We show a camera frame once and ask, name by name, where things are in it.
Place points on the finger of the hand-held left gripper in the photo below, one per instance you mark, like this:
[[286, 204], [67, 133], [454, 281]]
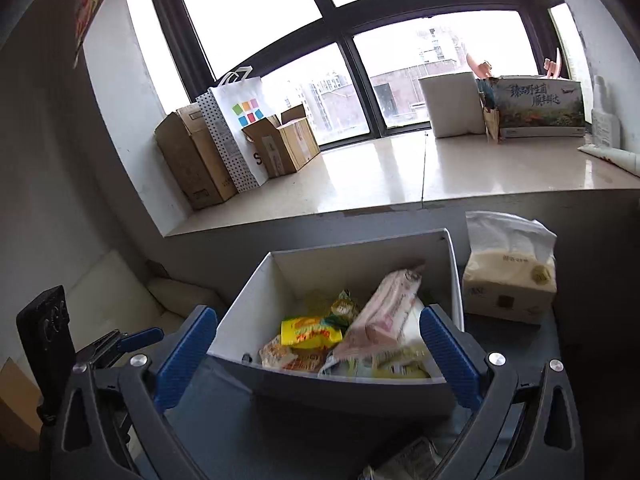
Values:
[[142, 337], [97, 347]]

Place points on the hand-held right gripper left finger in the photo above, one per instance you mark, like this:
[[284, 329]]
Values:
[[185, 355]]

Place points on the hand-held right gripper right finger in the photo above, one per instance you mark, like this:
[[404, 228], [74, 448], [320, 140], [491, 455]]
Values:
[[450, 360]]

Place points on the yellow-green snack packet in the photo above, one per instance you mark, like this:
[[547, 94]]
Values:
[[395, 367]]

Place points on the pink striped snack packet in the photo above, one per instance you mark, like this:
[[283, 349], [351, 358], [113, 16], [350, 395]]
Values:
[[380, 315]]

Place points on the beige snack packet red end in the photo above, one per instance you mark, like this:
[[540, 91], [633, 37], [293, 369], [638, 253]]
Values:
[[280, 355]]

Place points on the grey storage box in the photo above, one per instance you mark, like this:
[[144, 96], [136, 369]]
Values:
[[350, 395]]

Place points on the large grey snack bag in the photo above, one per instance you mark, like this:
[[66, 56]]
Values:
[[410, 460]]

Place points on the green snack packet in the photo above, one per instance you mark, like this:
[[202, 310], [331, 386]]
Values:
[[345, 305]]

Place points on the yellow snack packet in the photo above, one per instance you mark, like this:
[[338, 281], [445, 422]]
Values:
[[310, 332]]

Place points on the brown cardboard piece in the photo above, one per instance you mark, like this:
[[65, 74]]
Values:
[[17, 405]]

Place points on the dark brown small object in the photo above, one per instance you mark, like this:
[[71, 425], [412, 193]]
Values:
[[157, 267]]

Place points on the beige tissue pack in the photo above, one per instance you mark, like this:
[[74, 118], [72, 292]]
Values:
[[505, 290]]

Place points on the blue tablecloth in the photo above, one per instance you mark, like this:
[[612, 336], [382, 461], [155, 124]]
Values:
[[300, 435]]

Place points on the tall cardboard box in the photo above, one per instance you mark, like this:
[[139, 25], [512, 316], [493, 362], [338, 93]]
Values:
[[195, 160]]

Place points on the marble window sill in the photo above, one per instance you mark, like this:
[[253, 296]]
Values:
[[375, 175]]

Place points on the polka dot paper bag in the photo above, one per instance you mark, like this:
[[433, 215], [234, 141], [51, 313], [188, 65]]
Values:
[[235, 130]]

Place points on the small open cardboard box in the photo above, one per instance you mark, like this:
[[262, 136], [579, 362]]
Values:
[[295, 145]]

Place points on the white box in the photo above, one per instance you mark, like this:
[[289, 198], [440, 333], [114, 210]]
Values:
[[450, 105]]

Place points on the white tube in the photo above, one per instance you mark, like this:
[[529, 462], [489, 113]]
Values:
[[620, 160]]

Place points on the printed gift box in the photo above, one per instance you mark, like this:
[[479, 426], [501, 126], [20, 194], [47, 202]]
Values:
[[540, 110]]

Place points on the white bottle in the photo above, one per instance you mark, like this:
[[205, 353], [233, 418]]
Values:
[[605, 125]]

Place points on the black window frame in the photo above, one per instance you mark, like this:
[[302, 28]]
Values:
[[360, 90]]

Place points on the colourful wall poster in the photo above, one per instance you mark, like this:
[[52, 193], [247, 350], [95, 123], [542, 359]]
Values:
[[97, 0]]

